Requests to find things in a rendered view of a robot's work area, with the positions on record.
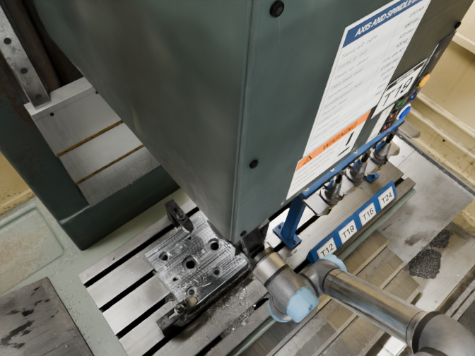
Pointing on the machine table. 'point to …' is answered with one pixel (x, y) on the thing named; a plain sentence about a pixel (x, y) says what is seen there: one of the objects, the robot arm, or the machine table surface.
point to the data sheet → (365, 66)
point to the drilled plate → (232, 270)
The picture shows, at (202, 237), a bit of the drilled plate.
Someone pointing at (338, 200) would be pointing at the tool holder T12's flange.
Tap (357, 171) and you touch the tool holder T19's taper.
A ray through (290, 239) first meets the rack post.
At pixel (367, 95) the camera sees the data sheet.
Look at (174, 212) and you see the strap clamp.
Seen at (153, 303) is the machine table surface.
